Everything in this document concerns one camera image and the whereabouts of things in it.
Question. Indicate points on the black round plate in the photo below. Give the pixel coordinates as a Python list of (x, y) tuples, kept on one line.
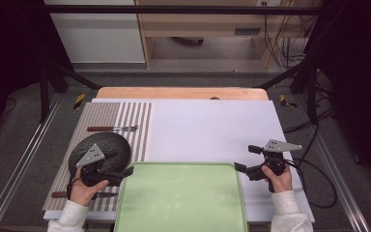
[(116, 148)]

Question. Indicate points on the black horizontal frame bar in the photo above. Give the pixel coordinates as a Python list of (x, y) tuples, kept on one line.
[(174, 9)]

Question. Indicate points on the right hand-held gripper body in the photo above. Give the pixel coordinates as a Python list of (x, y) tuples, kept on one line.
[(272, 159)]

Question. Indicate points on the white cabinet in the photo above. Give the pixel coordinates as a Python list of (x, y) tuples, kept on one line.
[(99, 35)]

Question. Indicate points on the person's left hand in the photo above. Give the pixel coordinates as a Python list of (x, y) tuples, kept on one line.
[(82, 193)]

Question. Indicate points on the striped placemat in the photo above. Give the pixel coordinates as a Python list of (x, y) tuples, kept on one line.
[(103, 112)]

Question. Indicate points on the aluminium rail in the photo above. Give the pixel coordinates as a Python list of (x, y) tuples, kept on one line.
[(341, 190), (19, 174)]

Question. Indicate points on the black metal stand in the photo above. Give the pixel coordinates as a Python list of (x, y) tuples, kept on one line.
[(312, 90), (45, 90)]

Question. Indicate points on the wooden desk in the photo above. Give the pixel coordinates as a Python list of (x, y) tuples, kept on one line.
[(199, 24)]

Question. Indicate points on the yellow-black tape strip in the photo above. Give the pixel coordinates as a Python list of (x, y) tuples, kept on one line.
[(285, 101), (79, 101)]

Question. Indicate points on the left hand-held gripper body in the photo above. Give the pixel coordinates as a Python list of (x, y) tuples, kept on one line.
[(90, 158)]

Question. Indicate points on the wooden board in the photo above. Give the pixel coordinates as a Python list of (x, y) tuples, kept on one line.
[(180, 93)]

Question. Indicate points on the person's right hand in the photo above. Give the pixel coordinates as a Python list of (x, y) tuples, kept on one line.
[(281, 183)]

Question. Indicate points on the green tray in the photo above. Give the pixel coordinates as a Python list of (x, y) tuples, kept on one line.
[(180, 199)]

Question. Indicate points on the black curtain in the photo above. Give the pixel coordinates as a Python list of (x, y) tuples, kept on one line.
[(9, 48), (357, 80)]

